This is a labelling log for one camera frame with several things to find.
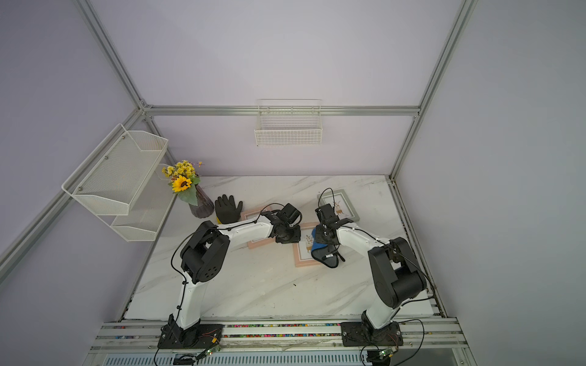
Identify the green picture frame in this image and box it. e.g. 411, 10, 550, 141
318, 188, 360, 223

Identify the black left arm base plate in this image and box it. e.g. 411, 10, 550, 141
157, 314, 224, 349

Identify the white wire wall basket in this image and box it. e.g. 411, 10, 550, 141
255, 99, 323, 147

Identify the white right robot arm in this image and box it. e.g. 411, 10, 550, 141
311, 204, 427, 334

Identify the aluminium enclosure frame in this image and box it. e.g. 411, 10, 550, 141
0, 0, 479, 317

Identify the dark glass vase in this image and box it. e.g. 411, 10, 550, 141
189, 185, 215, 218

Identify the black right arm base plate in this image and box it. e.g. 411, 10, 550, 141
340, 312, 404, 347

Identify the blue microfibre cloth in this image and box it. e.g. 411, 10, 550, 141
311, 228, 340, 268

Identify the sunflower bouquet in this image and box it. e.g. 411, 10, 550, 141
161, 160, 201, 206

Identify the aluminium front rail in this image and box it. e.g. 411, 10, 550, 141
83, 318, 476, 365

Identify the white mesh wall shelf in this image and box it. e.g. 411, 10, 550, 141
62, 124, 174, 242

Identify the black yellow work glove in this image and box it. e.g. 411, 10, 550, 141
215, 195, 244, 224

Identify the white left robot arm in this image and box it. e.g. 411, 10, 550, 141
162, 204, 302, 347

